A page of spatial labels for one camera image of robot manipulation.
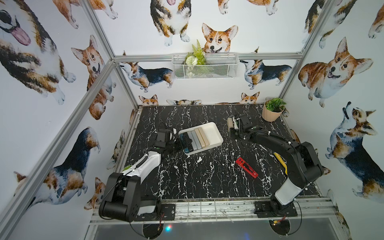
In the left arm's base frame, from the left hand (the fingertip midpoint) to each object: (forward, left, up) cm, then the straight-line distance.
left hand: (189, 141), depth 87 cm
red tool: (-12, -34, -10) cm, 37 cm away
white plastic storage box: (+12, -15, -11) cm, 22 cm away
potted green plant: (+23, -57, +1) cm, 61 cm away
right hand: (+7, -25, -1) cm, 26 cm away
